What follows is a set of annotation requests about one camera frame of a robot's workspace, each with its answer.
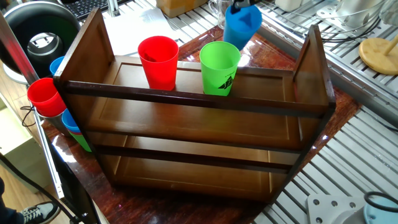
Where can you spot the beige storage cabinet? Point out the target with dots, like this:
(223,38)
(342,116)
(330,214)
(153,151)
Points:
(18,149)

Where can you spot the shiny metal post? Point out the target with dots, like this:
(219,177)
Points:
(113,7)

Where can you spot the round wooden stand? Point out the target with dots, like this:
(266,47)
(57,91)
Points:
(376,56)

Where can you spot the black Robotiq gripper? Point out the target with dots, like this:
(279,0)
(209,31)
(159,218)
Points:
(247,3)

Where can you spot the dark blue trouser leg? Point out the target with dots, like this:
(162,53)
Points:
(6,205)

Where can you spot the blue red green cup stack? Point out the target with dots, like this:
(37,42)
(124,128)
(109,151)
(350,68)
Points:
(73,126)

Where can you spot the white container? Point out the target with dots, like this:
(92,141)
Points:
(287,3)

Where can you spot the red cup with black logo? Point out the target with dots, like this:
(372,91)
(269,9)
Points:
(158,62)

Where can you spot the grey metal cup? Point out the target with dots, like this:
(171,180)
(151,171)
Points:
(57,123)

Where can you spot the brown wooden two-tier shelf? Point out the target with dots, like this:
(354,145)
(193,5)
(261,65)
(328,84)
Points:
(192,124)

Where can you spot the white perforated base plate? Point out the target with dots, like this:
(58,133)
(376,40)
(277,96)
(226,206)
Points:
(323,208)

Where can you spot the green cup with black logo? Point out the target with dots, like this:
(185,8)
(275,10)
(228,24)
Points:
(219,62)

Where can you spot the black round fan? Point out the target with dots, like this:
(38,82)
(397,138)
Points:
(37,31)

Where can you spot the glossy red-brown wooden board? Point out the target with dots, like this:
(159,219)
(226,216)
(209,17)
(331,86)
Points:
(140,208)

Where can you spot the grey aluminium table rail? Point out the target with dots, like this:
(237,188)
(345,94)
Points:
(311,53)

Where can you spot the grey white sneaker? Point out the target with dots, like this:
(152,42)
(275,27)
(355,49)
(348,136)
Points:
(40,213)

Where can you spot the tan cardboard box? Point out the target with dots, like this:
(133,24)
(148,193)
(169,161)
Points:
(180,7)

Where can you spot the clear glass mug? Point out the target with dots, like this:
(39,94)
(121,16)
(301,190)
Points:
(217,12)

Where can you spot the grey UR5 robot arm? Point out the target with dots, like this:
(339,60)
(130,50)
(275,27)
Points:
(382,216)

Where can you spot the blue plastic cup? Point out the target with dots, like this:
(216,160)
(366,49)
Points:
(239,34)

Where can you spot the black keyboard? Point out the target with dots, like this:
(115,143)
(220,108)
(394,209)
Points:
(87,7)

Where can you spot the white paper sheet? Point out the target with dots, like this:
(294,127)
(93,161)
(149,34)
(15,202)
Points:
(136,31)

